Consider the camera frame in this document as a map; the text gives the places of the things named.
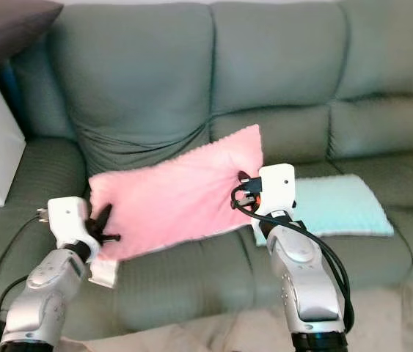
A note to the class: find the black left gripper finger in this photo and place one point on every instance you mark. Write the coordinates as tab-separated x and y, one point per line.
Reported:
112	237
104	218

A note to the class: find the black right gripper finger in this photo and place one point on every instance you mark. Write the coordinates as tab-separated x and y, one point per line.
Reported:
244	177

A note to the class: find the pink plush pillow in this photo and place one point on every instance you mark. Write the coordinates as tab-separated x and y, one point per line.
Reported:
177	198

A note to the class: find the light blue dotted pillow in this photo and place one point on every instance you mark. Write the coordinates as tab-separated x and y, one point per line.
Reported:
345	205

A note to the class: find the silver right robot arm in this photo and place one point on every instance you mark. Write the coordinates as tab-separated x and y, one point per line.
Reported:
309	286

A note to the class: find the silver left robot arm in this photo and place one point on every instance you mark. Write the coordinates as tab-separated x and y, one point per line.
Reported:
48	293

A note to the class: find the grey-green leather sofa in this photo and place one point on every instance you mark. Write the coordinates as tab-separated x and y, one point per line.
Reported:
140	73

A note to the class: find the dark grey cushion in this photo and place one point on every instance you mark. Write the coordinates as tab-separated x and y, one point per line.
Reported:
8	26

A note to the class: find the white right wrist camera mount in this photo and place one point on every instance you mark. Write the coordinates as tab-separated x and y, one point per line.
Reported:
279	187

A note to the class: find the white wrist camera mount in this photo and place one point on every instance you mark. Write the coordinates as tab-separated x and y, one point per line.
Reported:
279	187
65	214

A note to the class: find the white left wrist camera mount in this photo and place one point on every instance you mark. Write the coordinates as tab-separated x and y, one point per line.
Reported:
65	214

